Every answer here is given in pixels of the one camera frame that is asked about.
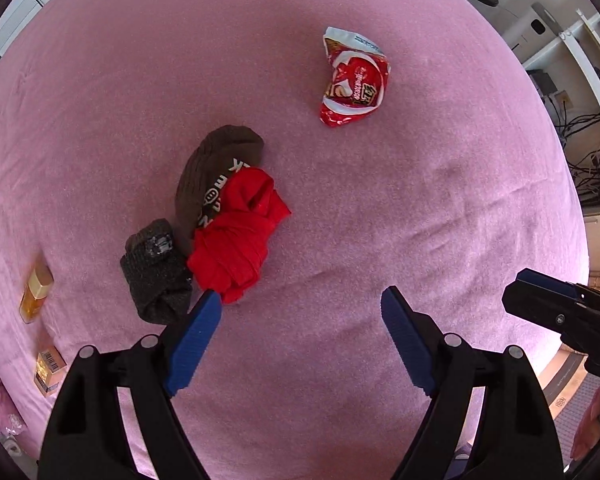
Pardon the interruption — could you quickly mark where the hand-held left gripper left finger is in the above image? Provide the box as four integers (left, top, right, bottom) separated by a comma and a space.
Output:
36, 290, 224, 480

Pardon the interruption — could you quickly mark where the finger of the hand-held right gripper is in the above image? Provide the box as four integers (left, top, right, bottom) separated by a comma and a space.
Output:
501, 280, 600, 356
514, 268, 600, 311

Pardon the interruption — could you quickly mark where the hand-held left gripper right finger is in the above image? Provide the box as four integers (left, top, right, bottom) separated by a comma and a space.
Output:
380, 285, 566, 480

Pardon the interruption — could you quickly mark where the red white snack packet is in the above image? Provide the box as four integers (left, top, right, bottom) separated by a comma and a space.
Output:
319, 26, 392, 130

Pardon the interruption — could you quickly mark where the person's right hand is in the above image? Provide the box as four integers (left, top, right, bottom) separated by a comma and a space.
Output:
569, 382, 600, 462

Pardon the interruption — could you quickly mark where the black sock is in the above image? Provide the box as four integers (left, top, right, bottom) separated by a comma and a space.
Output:
119, 218, 194, 325

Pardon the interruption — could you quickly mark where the rolled red sock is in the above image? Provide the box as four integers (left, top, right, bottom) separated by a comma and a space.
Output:
186, 210, 272, 305

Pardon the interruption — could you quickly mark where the pink bed sheet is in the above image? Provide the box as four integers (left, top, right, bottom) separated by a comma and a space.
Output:
0, 0, 592, 480

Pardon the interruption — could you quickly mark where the gold box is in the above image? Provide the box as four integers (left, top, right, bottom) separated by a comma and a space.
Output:
33, 345, 67, 395

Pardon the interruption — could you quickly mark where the amber perfume bottle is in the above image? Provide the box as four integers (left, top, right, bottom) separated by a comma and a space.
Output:
19, 265, 55, 324

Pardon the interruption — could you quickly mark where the brown sock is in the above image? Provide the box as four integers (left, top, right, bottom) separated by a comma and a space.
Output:
174, 124, 266, 257

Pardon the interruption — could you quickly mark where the black device box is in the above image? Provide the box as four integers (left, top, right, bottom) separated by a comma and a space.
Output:
527, 71, 556, 95

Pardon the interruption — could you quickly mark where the white computer desk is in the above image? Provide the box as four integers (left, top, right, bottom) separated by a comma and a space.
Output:
522, 7, 600, 161

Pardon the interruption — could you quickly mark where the white computer tower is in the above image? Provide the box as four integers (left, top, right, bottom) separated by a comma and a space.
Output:
499, 2, 564, 67

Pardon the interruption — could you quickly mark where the tangle of black cables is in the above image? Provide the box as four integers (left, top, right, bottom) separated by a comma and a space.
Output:
552, 105, 600, 206

